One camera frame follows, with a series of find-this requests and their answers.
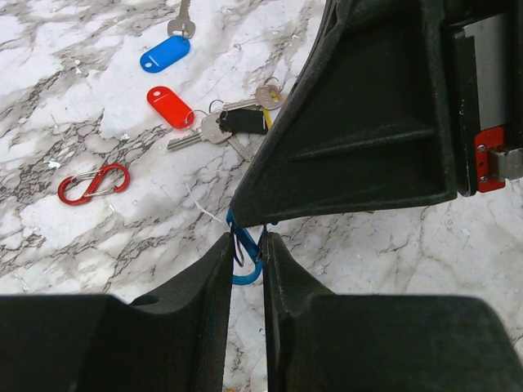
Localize black key tag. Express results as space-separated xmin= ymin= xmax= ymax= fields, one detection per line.
xmin=217 ymin=109 xmax=269 ymax=135

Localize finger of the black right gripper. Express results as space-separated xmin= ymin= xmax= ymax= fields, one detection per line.
xmin=230 ymin=1 xmax=457 ymax=227

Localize yellow key tag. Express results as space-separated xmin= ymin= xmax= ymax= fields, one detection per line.
xmin=262 ymin=91 xmax=284 ymax=129

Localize blue key tag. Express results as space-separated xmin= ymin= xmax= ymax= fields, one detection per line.
xmin=140 ymin=36 xmax=190 ymax=74

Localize silver key on blue tag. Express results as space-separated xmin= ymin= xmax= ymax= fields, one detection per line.
xmin=167 ymin=0 xmax=196 ymax=39

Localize red S carabiner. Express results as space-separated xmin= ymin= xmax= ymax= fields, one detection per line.
xmin=57 ymin=163 xmax=131 ymax=206

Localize solid red key tag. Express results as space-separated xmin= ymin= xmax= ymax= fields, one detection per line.
xmin=146 ymin=86 xmax=194 ymax=129

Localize blue S carabiner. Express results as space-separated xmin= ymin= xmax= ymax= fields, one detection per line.
xmin=226 ymin=209 xmax=268 ymax=286

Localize silver key under black tag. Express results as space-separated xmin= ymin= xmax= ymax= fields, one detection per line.
xmin=227 ymin=136 xmax=253 ymax=163

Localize black S carabiner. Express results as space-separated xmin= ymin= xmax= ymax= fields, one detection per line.
xmin=230 ymin=229 xmax=245 ymax=268

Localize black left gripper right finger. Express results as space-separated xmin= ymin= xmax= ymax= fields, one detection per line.
xmin=262 ymin=233 xmax=522 ymax=391

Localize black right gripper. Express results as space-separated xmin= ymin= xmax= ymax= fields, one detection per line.
xmin=428 ymin=1 xmax=522 ymax=196

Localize silver key on solid red tag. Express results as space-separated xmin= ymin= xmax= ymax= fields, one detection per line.
xmin=167 ymin=114 xmax=233 ymax=151

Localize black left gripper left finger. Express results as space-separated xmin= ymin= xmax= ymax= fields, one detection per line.
xmin=1 ymin=234 xmax=232 ymax=391

